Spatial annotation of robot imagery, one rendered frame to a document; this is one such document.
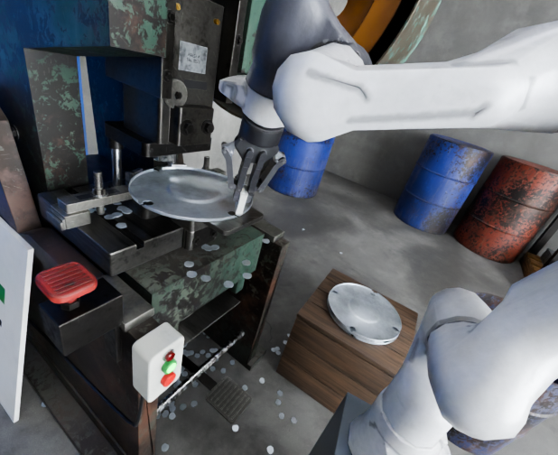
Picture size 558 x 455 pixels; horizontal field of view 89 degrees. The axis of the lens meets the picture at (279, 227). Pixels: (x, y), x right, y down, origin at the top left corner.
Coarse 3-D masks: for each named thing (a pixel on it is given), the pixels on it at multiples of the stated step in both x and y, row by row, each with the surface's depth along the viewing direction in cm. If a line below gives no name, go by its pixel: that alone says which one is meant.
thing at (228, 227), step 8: (240, 216) 66; (248, 216) 66; (256, 216) 67; (184, 224) 68; (192, 224) 68; (200, 224) 70; (208, 224) 61; (216, 224) 60; (224, 224) 61; (232, 224) 62; (240, 224) 62; (248, 224) 64; (184, 232) 69; (192, 232) 69; (200, 232) 71; (208, 232) 74; (216, 232) 75; (224, 232) 59; (232, 232) 60; (184, 240) 70; (192, 240) 70; (200, 240) 73; (208, 240) 75; (192, 248) 71
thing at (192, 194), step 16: (144, 176) 71; (160, 176) 73; (176, 176) 75; (192, 176) 78; (208, 176) 80; (224, 176) 82; (144, 192) 64; (160, 192) 66; (176, 192) 66; (192, 192) 68; (208, 192) 70; (224, 192) 74; (160, 208) 60; (176, 208) 61; (192, 208) 63; (208, 208) 65; (224, 208) 67
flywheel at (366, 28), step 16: (352, 0) 72; (368, 0) 70; (384, 0) 65; (400, 0) 64; (416, 0) 71; (352, 16) 73; (368, 16) 68; (384, 16) 66; (400, 16) 68; (352, 32) 74; (368, 32) 69; (384, 32) 68; (368, 48) 70; (384, 48) 74
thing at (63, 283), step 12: (72, 264) 44; (36, 276) 40; (48, 276) 41; (60, 276) 41; (72, 276) 42; (84, 276) 42; (48, 288) 39; (60, 288) 40; (72, 288) 40; (84, 288) 41; (60, 300) 39; (72, 300) 43
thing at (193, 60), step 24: (192, 0) 53; (192, 24) 55; (216, 24) 59; (192, 48) 57; (216, 48) 62; (192, 72) 60; (216, 72) 65; (144, 96) 59; (192, 96) 62; (144, 120) 61; (168, 120) 60; (192, 120) 62; (192, 144) 65
